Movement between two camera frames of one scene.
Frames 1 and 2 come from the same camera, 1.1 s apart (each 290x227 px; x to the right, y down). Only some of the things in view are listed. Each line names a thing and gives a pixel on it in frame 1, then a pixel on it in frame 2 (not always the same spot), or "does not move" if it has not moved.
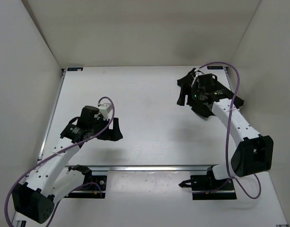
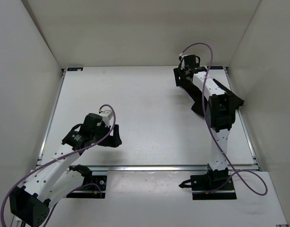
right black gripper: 195,87 to 182,70
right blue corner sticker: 215,67 does not move
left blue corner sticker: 74,69 does not move
